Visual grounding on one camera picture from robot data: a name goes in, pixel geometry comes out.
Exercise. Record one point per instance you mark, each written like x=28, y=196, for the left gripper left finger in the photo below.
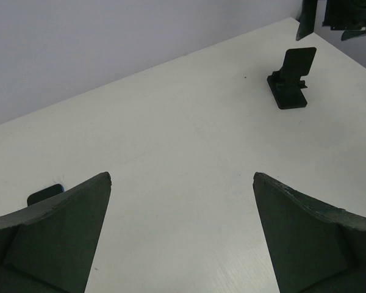
x=50, y=245

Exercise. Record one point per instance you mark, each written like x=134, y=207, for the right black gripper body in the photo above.
x=343, y=10

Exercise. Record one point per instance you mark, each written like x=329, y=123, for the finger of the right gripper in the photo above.
x=307, y=19
x=353, y=29

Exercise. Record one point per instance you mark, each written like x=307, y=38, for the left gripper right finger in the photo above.
x=313, y=246

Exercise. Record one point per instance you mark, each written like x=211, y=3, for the black folding phone stand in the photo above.
x=286, y=84

